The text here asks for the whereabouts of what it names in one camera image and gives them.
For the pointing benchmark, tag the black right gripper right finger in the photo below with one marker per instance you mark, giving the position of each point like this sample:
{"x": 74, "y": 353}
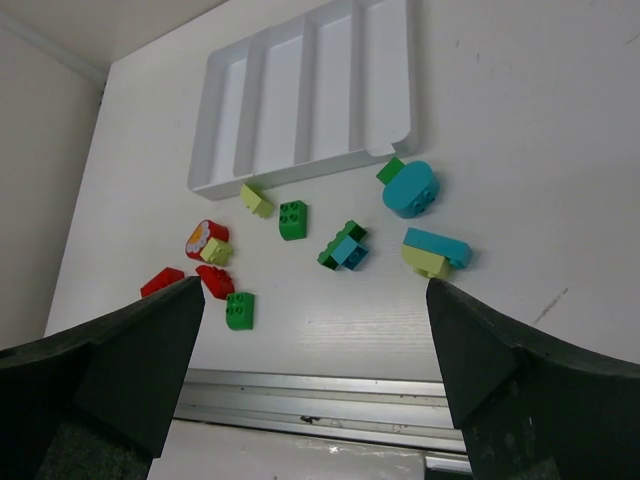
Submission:
{"x": 529, "y": 405}

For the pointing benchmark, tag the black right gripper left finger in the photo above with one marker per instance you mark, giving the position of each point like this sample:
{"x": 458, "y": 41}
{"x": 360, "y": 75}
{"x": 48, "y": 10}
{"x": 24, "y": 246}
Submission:
{"x": 96, "y": 401}

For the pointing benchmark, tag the red sloped lego brick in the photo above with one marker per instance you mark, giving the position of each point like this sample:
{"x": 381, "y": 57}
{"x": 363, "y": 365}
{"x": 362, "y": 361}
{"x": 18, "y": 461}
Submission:
{"x": 163, "y": 279}

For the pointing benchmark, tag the blue long lego brick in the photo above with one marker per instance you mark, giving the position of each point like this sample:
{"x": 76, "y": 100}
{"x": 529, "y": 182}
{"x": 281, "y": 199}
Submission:
{"x": 457, "y": 252}

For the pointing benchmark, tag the red studded lego brick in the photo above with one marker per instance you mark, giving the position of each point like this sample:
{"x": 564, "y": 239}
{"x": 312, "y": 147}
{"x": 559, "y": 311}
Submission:
{"x": 217, "y": 280}

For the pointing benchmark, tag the lime lego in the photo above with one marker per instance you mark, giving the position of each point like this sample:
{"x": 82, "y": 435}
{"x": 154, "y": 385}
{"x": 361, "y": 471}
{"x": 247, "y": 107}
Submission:
{"x": 426, "y": 264}
{"x": 216, "y": 252}

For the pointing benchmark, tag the red flower cylinder lego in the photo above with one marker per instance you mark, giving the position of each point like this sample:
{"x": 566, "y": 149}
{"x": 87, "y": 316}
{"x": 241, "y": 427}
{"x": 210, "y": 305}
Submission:
{"x": 203, "y": 232}

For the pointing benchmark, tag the lime sloped lego brick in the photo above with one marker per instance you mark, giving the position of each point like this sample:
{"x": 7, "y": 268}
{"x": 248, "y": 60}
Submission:
{"x": 256, "y": 201}

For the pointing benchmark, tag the green lego brick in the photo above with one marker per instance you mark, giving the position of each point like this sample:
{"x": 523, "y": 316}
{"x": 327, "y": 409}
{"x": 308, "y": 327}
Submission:
{"x": 293, "y": 220}
{"x": 240, "y": 311}

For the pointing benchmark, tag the small blue lego brick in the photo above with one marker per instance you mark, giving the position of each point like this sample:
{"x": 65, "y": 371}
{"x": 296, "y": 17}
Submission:
{"x": 349, "y": 253}

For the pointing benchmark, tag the blue oval lego block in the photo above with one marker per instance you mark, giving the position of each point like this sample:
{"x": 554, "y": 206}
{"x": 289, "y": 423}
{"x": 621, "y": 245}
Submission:
{"x": 411, "y": 190}

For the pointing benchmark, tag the green long lego plate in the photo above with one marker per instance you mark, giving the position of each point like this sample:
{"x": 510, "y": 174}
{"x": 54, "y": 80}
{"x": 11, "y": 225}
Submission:
{"x": 351, "y": 229}

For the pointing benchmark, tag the green lego under oval block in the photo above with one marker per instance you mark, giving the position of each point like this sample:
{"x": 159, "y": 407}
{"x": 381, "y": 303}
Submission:
{"x": 390, "y": 170}

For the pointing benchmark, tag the white four-compartment tray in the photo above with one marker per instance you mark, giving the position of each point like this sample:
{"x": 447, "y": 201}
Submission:
{"x": 330, "y": 90}

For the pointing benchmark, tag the aluminium table rail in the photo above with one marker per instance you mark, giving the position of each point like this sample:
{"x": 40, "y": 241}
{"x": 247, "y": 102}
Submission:
{"x": 396, "y": 413}

